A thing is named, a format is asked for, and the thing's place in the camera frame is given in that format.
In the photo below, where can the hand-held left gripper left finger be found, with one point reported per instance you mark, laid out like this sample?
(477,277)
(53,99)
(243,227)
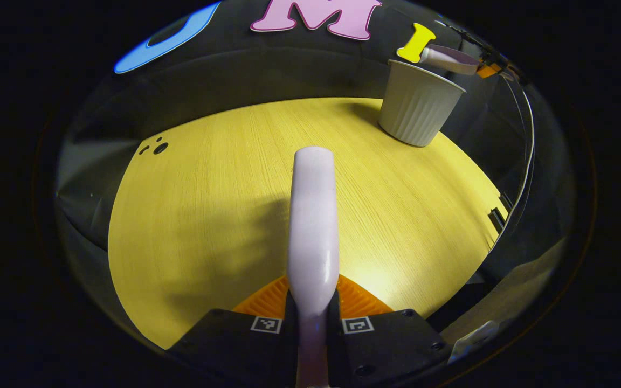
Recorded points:
(235,350)

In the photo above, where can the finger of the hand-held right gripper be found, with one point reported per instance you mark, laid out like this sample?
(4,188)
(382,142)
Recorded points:
(489,70)

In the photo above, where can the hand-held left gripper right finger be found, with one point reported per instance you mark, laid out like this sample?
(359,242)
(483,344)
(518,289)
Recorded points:
(386,350)

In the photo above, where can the light purple dustpan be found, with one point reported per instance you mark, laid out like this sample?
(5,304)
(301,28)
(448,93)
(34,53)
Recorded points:
(450,59)

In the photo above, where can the white ribbed garbage bin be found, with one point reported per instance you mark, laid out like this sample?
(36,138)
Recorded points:
(418,108)

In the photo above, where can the small light purple broom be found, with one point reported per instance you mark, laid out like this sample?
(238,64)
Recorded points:
(313,226)

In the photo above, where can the light wooden desktop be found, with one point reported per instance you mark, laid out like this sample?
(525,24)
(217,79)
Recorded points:
(208,215)

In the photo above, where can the white shoe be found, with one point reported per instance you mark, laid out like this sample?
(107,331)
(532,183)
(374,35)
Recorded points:
(472,339)

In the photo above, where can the black metal bracket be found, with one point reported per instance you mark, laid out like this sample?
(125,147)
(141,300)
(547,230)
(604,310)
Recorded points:
(499,213)

